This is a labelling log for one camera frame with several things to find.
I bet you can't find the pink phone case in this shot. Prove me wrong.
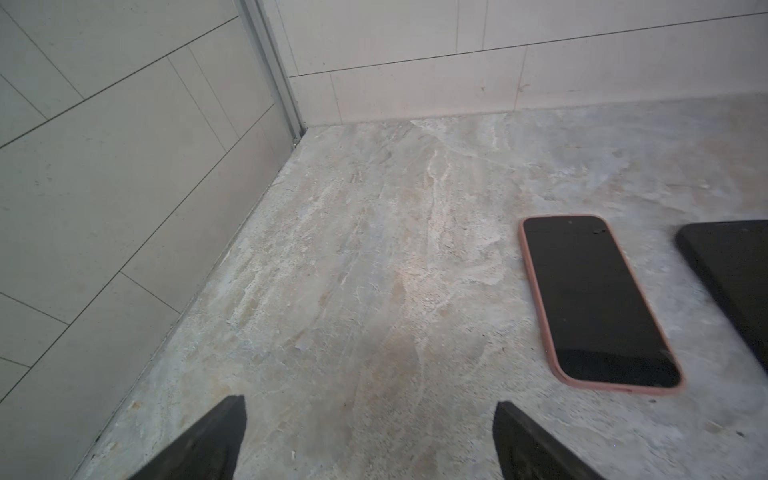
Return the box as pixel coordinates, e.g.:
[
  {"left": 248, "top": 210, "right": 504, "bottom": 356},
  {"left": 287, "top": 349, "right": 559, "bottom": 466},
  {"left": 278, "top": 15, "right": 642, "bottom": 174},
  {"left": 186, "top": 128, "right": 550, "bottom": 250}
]
[{"left": 518, "top": 214, "right": 686, "bottom": 397}]

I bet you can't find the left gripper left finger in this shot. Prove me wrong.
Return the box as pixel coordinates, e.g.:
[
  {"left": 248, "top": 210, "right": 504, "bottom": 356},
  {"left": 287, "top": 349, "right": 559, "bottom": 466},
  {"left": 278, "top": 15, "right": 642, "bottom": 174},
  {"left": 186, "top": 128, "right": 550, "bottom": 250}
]
[{"left": 129, "top": 395, "right": 247, "bottom": 480}]

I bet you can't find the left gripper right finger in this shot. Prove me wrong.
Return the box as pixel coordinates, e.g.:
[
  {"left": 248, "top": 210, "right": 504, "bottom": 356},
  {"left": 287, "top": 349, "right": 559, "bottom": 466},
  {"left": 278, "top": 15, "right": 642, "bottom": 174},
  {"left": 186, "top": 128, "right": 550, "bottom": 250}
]
[{"left": 492, "top": 401, "right": 604, "bottom": 480}]

